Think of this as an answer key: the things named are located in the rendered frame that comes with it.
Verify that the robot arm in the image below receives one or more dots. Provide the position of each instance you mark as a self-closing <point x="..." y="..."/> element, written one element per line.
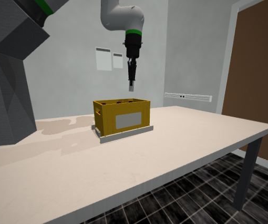
<point x="113" y="17"/>

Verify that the yellow divided crate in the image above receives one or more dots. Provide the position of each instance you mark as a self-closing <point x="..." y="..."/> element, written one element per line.
<point x="115" y="118"/>

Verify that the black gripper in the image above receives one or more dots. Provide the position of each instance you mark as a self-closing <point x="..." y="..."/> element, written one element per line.
<point x="133" y="53"/>

